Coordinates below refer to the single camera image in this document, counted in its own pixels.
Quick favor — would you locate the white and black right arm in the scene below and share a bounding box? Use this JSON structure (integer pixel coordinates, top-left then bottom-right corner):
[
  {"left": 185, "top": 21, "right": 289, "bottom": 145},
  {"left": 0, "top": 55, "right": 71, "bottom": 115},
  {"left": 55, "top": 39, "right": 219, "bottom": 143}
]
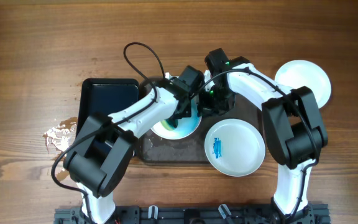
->
[{"left": 193, "top": 48, "right": 328, "bottom": 223}]

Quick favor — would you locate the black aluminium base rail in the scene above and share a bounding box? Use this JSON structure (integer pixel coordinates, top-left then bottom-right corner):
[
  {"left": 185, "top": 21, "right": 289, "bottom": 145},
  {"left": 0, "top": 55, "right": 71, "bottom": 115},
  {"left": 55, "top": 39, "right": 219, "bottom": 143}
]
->
[{"left": 53, "top": 204, "right": 331, "bottom": 224}]

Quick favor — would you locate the white plate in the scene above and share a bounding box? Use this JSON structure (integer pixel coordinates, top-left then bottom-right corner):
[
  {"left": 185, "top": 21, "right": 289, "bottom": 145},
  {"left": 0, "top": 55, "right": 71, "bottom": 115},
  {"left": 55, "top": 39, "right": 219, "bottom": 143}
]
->
[
  {"left": 204, "top": 119, "right": 266, "bottom": 177},
  {"left": 275, "top": 60, "right": 332, "bottom": 108},
  {"left": 151, "top": 100, "right": 202, "bottom": 140}
]

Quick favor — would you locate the small black water tray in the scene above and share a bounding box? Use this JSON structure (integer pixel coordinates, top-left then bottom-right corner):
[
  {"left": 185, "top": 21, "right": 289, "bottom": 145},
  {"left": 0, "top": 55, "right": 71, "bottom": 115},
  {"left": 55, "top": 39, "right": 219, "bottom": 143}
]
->
[{"left": 76, "top": 78, "right": 139, "bottom": 135}]

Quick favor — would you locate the black left camera cable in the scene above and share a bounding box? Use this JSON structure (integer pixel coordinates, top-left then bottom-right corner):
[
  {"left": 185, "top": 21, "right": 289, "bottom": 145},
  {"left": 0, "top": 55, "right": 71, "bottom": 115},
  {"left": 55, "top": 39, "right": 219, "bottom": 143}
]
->
[{"left": 50, "top": 42, "right": 167, "bottom": 218}]

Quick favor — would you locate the green and yellow sponge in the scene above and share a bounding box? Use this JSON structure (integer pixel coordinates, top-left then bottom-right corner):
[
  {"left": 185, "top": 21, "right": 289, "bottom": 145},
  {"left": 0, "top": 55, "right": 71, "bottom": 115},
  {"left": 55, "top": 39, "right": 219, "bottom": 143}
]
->
[{"left": 161, "top": 119, "right": 178, "bottom": 131}]

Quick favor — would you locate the large brown serving tray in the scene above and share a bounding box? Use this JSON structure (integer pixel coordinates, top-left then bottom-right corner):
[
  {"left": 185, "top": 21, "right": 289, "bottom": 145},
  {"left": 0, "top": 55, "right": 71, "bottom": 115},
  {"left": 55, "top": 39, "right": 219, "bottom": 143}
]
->
[{"left": 135, "top": 95, "right": 263, "bottom": 166}]

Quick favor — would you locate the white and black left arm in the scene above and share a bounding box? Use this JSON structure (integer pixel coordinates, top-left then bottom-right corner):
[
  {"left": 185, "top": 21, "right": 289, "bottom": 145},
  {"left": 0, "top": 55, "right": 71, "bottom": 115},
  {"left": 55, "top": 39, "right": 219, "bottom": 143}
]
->
[{"left": 63, "top": 66, "right": 204, "bottom": 223}]

